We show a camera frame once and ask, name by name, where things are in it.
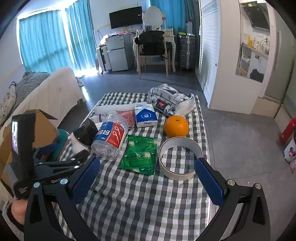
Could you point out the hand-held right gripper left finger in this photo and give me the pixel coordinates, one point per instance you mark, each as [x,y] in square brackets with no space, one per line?
[85,178]

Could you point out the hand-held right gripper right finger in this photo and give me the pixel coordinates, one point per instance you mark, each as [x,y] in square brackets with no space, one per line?
[208,183]

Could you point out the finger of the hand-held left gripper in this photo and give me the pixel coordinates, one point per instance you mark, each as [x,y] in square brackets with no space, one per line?
[69,162]
[55,177]

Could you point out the brown cardboard box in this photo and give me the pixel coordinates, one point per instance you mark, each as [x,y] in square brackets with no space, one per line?
[44,129]

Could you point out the white bottle black cap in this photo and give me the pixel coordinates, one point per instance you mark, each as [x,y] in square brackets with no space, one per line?
[84,132]

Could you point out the clear plastic floss jar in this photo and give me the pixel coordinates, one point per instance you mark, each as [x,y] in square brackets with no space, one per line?
[108,136]

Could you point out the white tape roll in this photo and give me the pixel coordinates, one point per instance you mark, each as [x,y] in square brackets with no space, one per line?
[180,141]

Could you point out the white lotion tube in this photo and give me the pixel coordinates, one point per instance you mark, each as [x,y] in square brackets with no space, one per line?
[98,118]

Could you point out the green foil sachet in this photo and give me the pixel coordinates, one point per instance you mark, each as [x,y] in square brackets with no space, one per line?
[138,155]

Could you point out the orange fruit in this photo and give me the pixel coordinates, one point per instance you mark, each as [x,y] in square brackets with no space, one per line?
[177,126]

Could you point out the blue white tissue pack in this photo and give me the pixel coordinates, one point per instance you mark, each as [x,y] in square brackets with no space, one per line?
[145,115]

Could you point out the black white patterned tissue pack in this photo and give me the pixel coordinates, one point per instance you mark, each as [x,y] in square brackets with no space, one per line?
[166,97]

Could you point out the person's left forearm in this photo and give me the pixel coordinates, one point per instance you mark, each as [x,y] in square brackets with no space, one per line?
[17,212]

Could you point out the teal round stool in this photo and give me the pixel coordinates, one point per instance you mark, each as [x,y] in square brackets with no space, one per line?
[63,136]

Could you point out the floral pillow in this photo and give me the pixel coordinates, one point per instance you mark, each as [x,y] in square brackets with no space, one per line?
[8,102]

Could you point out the green checkered tablecloth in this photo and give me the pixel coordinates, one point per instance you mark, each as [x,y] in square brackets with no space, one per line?
[138,204]

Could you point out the grey checkered blanket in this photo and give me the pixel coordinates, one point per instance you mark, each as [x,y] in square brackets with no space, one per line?
[30,83]

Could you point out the beige covered sofa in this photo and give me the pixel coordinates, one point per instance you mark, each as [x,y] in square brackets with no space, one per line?
[57,92]

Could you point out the long white roll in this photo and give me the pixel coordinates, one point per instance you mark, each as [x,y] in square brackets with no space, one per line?
[115,108]

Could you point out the pink box of clips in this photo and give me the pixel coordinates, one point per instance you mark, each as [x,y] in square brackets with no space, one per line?
[129,118]

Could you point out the white cartoon print bag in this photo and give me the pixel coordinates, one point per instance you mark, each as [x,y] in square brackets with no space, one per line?
[291,150]

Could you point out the red fire extinguisher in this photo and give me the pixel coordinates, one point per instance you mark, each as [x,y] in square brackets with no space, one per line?
[288,132]

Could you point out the wide teal curtain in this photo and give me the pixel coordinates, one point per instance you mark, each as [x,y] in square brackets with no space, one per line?
[46,39]

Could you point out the white suitcase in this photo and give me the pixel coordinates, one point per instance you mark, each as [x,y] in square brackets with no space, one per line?
[101,58]

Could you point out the white mini fridge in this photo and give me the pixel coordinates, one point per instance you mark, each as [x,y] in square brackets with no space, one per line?
[118,58]

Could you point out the black kitchen bag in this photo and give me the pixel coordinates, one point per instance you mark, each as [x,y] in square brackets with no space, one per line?
[256,75]

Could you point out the narrow teal curtain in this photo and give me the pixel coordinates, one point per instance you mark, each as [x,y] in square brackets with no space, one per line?
[81,34]

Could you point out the white slatted door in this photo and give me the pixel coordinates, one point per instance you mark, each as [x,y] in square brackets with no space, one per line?
[209,58]

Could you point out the dark grey suitcase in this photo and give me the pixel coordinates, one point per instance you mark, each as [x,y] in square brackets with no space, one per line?
[186,51]

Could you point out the wooden chair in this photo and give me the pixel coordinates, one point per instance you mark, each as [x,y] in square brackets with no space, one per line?
[152,56]

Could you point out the black bag on chair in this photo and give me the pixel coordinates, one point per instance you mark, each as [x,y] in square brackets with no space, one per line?
[151,41]

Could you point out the white dressing table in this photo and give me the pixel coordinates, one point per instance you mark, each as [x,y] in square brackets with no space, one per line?
[170,34]

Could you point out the black television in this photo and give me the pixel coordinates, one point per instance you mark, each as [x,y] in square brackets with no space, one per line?
[124,17]

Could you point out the white oval mirror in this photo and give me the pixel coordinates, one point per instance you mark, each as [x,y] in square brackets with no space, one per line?
[153,16]

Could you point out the black range hood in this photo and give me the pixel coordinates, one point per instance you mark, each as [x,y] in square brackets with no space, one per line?
[256,18]

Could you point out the teal curtain behind mirror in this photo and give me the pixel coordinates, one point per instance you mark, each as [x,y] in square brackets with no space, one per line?
[178,14]

